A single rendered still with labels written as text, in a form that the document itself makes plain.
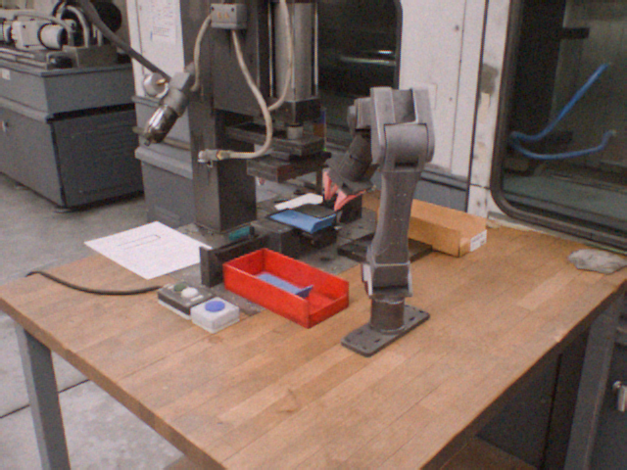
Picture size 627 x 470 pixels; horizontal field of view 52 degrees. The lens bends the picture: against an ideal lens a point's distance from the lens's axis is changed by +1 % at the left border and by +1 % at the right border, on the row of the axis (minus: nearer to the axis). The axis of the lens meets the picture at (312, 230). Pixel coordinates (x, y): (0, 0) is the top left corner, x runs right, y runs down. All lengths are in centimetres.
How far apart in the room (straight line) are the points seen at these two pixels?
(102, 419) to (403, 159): 182
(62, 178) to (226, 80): 311
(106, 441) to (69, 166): 246
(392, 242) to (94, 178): 365
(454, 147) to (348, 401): 109
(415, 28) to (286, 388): 126
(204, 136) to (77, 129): 293
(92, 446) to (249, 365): 140
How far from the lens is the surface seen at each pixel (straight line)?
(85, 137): 454
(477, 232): 165
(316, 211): 158
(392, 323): 119
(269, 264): 143
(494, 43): 180
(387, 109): 103
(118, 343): 124
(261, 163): 143
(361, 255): 149
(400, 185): 105
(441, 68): 196
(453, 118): 195
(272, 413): 102
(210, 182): 165
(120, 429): 252
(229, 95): 153
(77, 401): 270
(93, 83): 453
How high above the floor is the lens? 153
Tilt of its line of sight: 22 degrees down
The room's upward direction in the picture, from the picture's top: straight up
